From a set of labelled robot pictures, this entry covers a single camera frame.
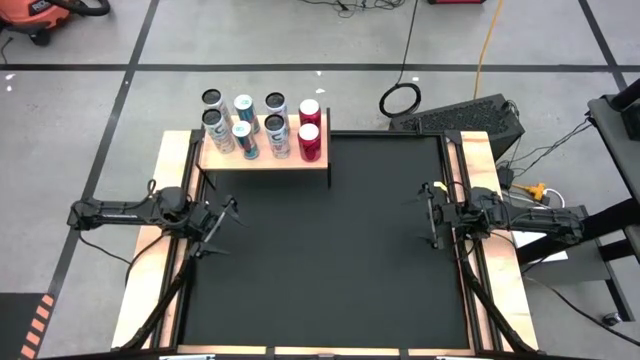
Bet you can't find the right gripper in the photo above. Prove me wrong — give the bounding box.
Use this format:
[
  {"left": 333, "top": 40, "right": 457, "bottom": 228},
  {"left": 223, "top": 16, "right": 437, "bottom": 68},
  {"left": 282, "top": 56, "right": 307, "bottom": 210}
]
[{"left": 401, "top": 181, "right": 484, "bottom": 250}]

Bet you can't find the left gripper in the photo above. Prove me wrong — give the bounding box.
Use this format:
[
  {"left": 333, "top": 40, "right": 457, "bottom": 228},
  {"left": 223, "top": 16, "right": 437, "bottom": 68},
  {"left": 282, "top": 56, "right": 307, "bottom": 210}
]
[{"left": 185, "top": 196, "right": 250, "bottom": 258}]

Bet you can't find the blue silver Red Bull can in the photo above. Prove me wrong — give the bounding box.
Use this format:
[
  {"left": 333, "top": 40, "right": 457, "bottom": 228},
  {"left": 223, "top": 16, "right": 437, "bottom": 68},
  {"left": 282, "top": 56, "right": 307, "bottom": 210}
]
[
  {"left": 233, "top": 93, "right": 261, "bottom": 134},
  {"left": 231, "top": 120, "right": 261, "bottom": 161}
]

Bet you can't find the white yellow Celsius can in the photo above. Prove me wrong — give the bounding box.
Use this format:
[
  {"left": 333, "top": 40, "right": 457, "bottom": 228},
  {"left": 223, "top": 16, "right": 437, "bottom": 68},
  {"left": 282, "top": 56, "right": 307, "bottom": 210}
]
[{"left": 201, "top": 108, "right": 236, "bottom": 155}]

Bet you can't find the dark grey can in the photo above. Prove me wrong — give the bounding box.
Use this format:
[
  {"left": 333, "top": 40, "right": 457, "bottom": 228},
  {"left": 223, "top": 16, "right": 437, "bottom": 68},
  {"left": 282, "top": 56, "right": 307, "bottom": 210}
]
[{"left": 263, "top": 113, "right": 292, "bottom": 160}]

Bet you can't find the red Coca-Cola can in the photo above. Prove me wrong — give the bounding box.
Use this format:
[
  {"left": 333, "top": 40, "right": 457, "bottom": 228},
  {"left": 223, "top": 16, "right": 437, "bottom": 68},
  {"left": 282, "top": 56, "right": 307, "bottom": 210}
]
[
  {"left": 297, "top": 123, "right": 323, "bottom": 163},
  {"left": 298, "top": 98, "right": 322, "bottom": 129}
]

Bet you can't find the Celsius Tropical Vibe can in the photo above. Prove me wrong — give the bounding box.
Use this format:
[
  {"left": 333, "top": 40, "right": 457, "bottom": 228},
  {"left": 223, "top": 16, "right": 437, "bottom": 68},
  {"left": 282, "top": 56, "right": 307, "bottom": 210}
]
[{"left": 201, "top": 88, "right": 234, "bottom": 126}]

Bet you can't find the Celsius Peach Vibe can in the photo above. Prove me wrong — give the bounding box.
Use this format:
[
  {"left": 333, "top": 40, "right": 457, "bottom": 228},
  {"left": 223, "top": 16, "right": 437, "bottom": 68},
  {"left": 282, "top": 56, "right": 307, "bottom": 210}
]
[{"left": 264, "top": 91, "right": 291, "bottom": 132}]

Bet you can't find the black power adapter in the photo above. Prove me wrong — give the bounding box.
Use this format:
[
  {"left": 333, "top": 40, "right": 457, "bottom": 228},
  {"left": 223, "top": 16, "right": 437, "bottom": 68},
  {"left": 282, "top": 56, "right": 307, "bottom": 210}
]
[{"left": 497, "top": 164, "right": 516, "bottom": 190}]

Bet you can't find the white paper sheet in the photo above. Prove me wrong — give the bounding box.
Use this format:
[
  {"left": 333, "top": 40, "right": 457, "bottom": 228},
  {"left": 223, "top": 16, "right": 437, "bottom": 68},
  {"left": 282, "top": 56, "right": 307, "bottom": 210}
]
[{"left": 510, "top": 229, "right": 570, "bottom": 265}]

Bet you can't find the black computer tower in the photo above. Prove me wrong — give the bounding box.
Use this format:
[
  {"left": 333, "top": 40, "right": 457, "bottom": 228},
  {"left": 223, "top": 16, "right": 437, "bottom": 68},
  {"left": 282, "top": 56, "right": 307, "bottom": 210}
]
[{"left": 388, "top": 93, "right": 526, "bottom": 162}]

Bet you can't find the yellow power plug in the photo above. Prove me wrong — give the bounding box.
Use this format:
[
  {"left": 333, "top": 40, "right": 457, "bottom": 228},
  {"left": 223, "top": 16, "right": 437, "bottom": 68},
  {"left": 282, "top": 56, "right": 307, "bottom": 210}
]
[{"left": 512, "top": 182, "right": 549, "bottom": 201}]

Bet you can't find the black equipment stand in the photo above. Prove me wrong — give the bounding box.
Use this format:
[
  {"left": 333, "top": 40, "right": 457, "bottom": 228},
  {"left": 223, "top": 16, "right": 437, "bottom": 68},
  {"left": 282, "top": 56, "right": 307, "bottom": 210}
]
[{"left": 517, "top": 79, "right": 640, "bottom": 324}]

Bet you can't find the black orange striped floor mat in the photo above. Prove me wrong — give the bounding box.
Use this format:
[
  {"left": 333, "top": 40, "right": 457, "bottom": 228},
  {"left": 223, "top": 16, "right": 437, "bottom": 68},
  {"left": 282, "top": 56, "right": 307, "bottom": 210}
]
[{"left": 0, "top": 292, "right": 57, "bottom": 360}]

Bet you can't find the orange shop vacuum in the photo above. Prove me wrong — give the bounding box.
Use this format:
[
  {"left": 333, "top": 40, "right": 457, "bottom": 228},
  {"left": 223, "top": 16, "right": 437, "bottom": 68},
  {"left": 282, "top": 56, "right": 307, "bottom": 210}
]
[{"left": 0, "top": 0, "right": 74, "bottom": 47}]

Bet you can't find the wooden shelf with black frame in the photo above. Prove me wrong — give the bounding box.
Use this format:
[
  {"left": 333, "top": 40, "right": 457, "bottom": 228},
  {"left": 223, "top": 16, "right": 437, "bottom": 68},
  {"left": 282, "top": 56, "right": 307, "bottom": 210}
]
[{"left": 197, "top": 107, "right": 332, "bottom": 190}]

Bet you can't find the black aluminium table frame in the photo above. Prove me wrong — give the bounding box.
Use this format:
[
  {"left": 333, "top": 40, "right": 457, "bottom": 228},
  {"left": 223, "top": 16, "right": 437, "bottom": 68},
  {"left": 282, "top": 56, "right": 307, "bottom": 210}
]
[{"left": 112, "top": 107, "right": 540, "bottom": 354}]

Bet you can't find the black coiled cable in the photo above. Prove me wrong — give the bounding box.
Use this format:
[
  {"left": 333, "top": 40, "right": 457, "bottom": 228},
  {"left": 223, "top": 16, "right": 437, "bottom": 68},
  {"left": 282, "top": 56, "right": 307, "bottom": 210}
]
[{"left": 378, "top": 0, "right": 423, "bottom": 120}]

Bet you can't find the yellow extension cable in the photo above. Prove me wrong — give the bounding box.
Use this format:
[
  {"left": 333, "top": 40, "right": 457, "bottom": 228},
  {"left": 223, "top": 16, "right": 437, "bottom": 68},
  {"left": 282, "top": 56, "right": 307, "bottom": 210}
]
[{"left": 472, "top": 0, "right": 504, "bottom": 100}]

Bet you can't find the black vacuum hose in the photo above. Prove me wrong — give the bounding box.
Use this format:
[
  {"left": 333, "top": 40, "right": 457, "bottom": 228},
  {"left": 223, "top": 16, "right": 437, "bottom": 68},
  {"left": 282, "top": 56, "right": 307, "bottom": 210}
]
[{"left": 47, "top": 0, "right": 112, "bottom": 17}]

